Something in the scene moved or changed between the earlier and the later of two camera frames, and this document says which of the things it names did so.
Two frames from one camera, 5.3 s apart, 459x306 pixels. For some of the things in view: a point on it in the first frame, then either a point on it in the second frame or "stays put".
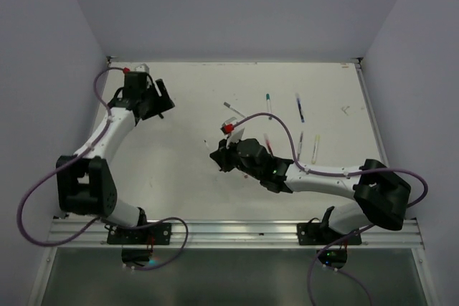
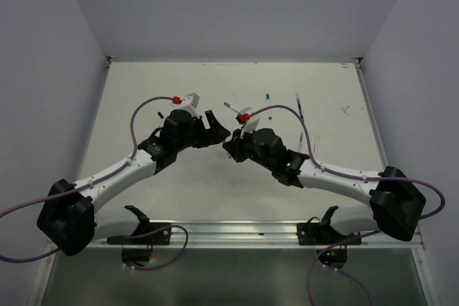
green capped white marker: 268,104 stays put
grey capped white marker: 229,105 stays put
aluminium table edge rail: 368,96 stays put
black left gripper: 165,102 to 215,134
